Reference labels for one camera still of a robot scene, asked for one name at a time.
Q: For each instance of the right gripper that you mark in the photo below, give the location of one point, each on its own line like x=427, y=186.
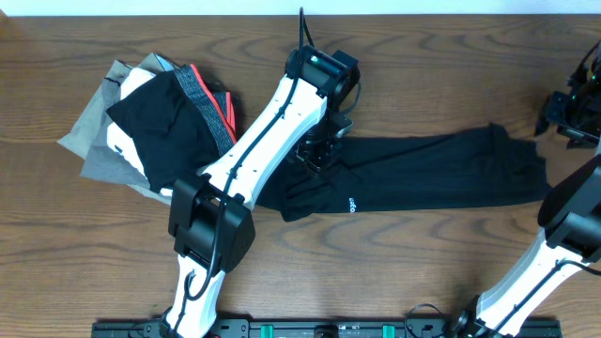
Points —
x=554, y=113

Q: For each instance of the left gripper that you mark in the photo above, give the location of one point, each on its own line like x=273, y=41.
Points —
x=313, y=156

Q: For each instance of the black t-shirt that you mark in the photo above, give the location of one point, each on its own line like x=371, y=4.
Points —
x=481, y=167

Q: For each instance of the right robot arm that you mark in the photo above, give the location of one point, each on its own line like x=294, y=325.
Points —
x=568, y=239

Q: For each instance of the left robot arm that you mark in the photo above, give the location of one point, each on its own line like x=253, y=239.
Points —
x=211, y=213

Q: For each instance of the black shorts with red waistband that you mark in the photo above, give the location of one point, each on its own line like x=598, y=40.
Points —
x=177, y=124

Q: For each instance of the grey folded garment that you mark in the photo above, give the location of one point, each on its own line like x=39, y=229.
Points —
x=87, y=137

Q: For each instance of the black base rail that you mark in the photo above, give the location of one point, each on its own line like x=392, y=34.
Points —
x=243, y=328

